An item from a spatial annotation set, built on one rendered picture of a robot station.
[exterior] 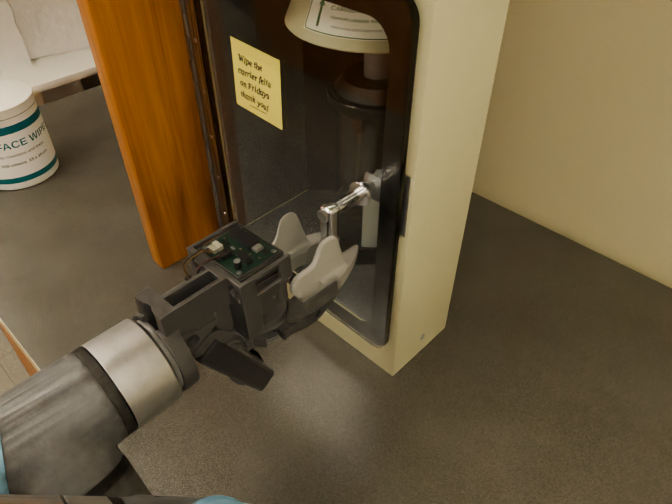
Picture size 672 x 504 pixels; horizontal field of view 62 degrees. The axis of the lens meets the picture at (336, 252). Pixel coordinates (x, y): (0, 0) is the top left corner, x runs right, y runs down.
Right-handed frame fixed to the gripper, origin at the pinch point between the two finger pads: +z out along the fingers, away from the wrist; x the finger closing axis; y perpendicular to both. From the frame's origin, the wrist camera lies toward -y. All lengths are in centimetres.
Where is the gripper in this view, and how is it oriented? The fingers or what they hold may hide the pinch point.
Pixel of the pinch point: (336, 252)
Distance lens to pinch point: 56.1
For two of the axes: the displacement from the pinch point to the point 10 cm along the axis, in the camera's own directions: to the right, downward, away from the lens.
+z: 6.9, -4.8, 5.4
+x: -7.2, -4.3, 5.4
